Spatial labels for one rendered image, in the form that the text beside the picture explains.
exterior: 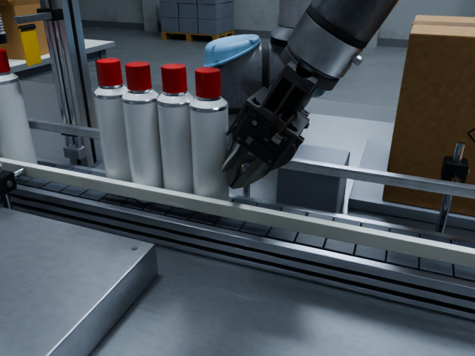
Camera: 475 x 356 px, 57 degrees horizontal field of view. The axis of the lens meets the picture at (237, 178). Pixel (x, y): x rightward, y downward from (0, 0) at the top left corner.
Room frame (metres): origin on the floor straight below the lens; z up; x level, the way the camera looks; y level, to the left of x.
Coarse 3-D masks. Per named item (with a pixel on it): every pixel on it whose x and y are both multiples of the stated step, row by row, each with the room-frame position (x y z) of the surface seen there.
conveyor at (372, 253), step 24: (72, 168) 0.70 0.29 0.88; (72, 192) 0.61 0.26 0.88; (96, 192) 0.61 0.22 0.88; (168, 216) 0.55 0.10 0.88; (192, 216) 0.54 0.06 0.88; (216, 216) 0.54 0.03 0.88; (312, 216) 0.54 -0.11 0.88; (288, 240) 0.48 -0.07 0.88; (312, 240) 0.48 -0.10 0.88; (336, 240) 0.48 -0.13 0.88; (456, 240) 0.48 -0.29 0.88; (408, 264) 0.43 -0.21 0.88; (432, 264) 0.43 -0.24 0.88
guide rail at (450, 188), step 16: (32, 128) 0.72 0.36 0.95; (48, 128) 0.71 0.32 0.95; (64, 128) 0.69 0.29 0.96; (80, 128) 0.69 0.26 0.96; (304, 160) 0.55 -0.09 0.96; (336, 176) 0.53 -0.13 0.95; (352, 176) 0.52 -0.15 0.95; (368, 176) 0.52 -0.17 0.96; (384, 176) 0.51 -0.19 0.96; (400, 176) 0.51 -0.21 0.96; (448, 192) 0.48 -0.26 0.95; (464, 192) 0.47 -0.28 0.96
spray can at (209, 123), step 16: (208, 80) 0.55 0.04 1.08; (208, 96) 0.55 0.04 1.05; (192, 112) 0.55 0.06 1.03; (208, 112) 0.54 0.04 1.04; (224, 112) 0.55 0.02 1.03; (192, 128) 0.55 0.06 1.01; (208, 128) 0.54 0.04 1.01; (224, 128) 0.55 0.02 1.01; (192, 144) 0.55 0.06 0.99; (208, 144) 0.54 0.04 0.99; (224, 144) 0.55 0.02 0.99; (192, 160) 0.56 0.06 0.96; (208, 160) 0.54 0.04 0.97; (224, 160) 0.55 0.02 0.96; (208, 176) 0.54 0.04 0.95; (224, 176) 0.55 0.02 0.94; (208, 192) 0.54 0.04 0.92; (224, 192) 0.55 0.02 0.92
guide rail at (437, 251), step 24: (24, 168) 0.64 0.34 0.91; (48, 168) 0.63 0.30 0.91; (120, 192) 0.57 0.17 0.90; (144, 192) 0.56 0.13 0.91; (168, 192) 0.55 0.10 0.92; (240, 216) 0.51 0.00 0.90; (264, 216) 0.49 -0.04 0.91; (288, 216) 0.48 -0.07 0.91; (360, 240) 0.45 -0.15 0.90; (384, 240) 0.44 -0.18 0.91; (408, 240) 0.43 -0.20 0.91; (432, 240) 0.43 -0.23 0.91; (456, 264) 0.41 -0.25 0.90
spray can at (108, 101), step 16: (96, 64) 0.62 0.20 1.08; (112, 64) 0.61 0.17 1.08; (112, 80) 0.61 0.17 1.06; (96, 96) 0.61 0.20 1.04; (112, 96) 0.60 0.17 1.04; (112, 112) 0.60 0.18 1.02; (112, 128) 0.60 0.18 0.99; (112, 144) 0.60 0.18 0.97; (112, 160) 0.60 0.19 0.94; (128, 160) 0.61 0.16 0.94; (112, 176) 0.60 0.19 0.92; (128, 176) 0.60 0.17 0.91
